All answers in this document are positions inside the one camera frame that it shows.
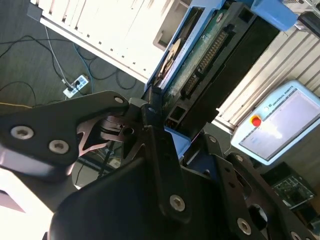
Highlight hard disk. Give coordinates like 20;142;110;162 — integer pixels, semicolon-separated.
142;0;300;163

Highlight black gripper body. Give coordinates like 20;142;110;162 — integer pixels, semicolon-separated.
48;157;238;240

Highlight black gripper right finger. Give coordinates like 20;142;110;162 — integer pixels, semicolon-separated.
199;133;320;240

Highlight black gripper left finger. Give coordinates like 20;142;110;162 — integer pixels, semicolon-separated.
0;86;187;223

